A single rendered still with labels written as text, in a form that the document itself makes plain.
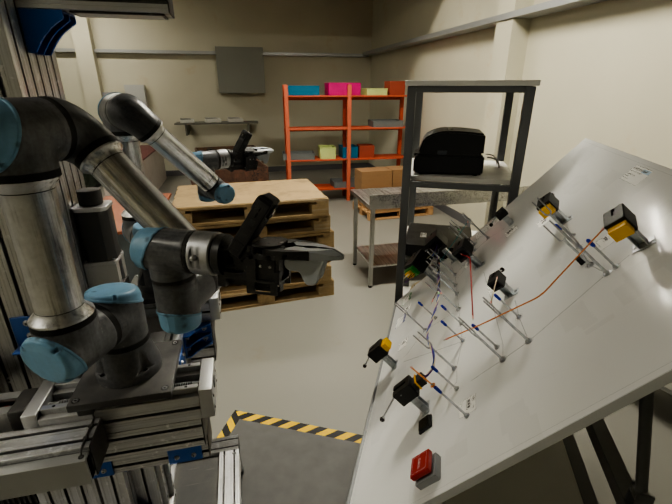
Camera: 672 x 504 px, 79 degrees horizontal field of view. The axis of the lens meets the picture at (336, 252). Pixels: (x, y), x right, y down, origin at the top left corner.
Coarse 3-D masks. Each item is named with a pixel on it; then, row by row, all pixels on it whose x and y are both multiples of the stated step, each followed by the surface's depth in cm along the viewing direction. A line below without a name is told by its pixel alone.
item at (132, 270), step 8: (112, 200) 435; (112, 208) 406; (120, 208) 406; (120, 216) 381; (120, 224) 358; (120, 232) 341; (120, 240) 346; (128, 248) 349; (128, 256) 352; (128, 264) 354; (128, 272) 357; (136, 272) 358
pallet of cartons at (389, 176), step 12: (360, 168) 641; (372, 168) 641; (384, 168) 641; (396, 168) 641; (360, 180) 623; (372, 180) 624; (384, 180) 629; (396, 180) 637; (420, 180) 649; (360, 204) 635; (384, 216) 620; (396, 216) 620
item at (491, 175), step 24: (408, 96) 168; (528, 96) 157; (408, 120) 171; (504, 120) 212; (528, 120) 160; (408, 144) 175; (504, 144) 216; (408, 168) 178; (504, 168) 198; (408, 192) 182; (408, 216) 242; (432, 264) 195; (408, 288) 256
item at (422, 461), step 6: (426, 450) 85; (420, 456) 85; (426, 456) 84; (414, 462) 86; (420, 462) 84; (426, 462) 82; (414, 468) 84; (420, 468) 83; (426, 468) 81; (414, 474) 83; (420, 474) 82; (414, 480) 83
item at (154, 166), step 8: (144, 152) 759; (152, 152) 767; (144, 160) 695; (152, 160) 759; (160, 160) 836; (144, 168) 690; (152, 168) 753; (160, 168) 829; (152, 176) 747; (160, 176) 822; (160, 184) 815; (104, 192) 686
